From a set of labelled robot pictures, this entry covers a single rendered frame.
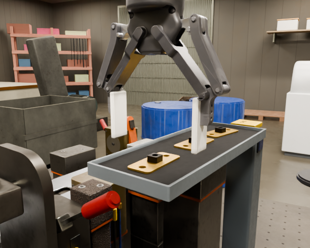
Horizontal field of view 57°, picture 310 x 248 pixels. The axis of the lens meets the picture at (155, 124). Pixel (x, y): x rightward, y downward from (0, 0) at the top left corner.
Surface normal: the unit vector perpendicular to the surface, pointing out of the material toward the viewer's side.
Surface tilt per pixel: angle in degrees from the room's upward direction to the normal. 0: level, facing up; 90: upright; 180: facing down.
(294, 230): 0
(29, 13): 90
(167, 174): 0
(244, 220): 90
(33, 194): 90
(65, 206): 0
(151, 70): 90
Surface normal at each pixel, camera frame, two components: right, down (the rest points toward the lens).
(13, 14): 0.90, 0.09
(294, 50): -0.44, 0.18
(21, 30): 0.21, 0.20
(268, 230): 0.00, -0.98
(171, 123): -0.08, 0.20
